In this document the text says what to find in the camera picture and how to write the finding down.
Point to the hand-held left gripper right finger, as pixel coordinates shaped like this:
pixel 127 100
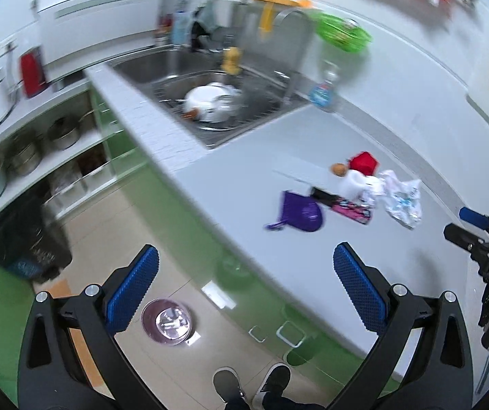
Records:
pixel 359 284

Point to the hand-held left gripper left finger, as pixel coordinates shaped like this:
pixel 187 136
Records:
pixel 135 284

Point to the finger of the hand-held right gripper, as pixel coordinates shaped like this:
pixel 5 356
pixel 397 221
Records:
pixel 475 218
pixel 460 235

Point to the purple plastic trash bin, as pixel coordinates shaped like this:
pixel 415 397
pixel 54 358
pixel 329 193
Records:
pixel 167 321

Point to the white plastic bag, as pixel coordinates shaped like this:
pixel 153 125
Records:
pixel 402 203

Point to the pink printed wrapper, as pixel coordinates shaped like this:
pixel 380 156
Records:
pixel 351 211

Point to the purple pouch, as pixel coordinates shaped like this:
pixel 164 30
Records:
pixel 302 213

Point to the black small packet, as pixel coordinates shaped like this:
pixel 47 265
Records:
pixel 323 195

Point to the red wrapper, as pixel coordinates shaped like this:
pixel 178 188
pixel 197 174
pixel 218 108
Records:
pixel 363 162

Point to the orange floor mat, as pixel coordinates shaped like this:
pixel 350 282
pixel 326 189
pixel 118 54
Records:
pixel 78 341

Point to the green base cabinet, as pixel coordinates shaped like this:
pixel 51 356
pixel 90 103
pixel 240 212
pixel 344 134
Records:
pixel 184 213

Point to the black appliance on floor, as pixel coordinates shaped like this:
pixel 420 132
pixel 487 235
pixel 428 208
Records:
pixel 31 239

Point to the white storage bin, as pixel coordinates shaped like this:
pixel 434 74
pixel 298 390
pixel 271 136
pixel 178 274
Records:
pixel 67 192
pixel 95 166

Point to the brown fruit scrap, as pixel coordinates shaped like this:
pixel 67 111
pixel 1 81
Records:
pixel 339 169

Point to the person's right shoe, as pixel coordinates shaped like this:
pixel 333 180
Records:
pixel 275 380

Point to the person's shoe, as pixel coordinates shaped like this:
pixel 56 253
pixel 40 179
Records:
pixel 226 384
pixel 275 380

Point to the white flat sheet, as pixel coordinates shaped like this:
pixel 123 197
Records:
pixel 300 168

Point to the person's left shoe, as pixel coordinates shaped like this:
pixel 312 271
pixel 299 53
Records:
pixel 226 384

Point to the person's right leg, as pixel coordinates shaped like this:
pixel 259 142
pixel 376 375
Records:
pixel 291 403

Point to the person's leg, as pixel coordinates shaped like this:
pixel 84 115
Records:
pixel 291 403
pixel 238 405

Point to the person's left leg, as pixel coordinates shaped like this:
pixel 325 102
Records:
pixel 238 405

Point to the steel pot with lid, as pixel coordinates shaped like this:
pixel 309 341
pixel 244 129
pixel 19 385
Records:
pixel 63 134

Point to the dish soap bottle blue label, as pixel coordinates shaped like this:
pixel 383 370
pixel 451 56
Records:
pixel 323 94

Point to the white bowl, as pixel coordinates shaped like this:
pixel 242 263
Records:
pixel 210 102

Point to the white shelf unit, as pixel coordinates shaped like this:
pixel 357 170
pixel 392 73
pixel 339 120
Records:
pixel 35 113

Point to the steel kitchen sink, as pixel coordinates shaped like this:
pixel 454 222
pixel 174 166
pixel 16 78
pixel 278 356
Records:
pixel 150 66

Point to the green plastic basket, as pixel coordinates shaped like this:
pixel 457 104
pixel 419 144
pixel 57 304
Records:
pixel 340 32

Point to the red kettle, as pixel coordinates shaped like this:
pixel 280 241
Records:
pixel 33 72

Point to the yellow dish scrubber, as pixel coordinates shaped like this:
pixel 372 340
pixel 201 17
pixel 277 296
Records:
pixel 231 60

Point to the black plastic bag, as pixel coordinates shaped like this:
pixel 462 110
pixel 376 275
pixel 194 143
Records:
pixel 199 34

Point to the light blue bottle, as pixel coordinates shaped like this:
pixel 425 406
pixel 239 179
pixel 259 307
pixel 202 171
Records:
pixel 179 27

